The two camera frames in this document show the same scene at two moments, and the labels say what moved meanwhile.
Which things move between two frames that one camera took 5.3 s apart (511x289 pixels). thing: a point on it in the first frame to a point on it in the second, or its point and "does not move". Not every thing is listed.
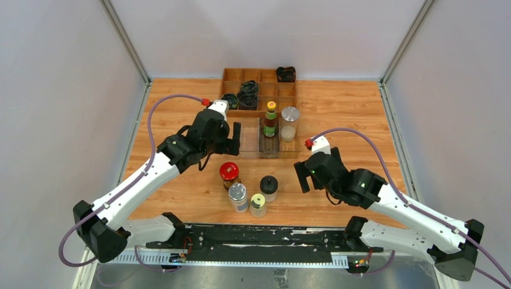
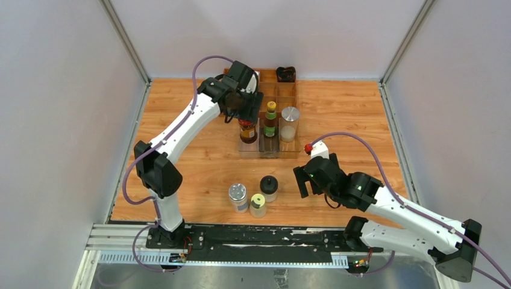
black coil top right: (285, 74) does not move
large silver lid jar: (288, 126) does not move
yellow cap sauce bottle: (270, 119) does not move
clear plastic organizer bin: (255, 144) does not move
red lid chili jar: (229, 172) to (248, 134)
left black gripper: (229, 146) to (246, 114)
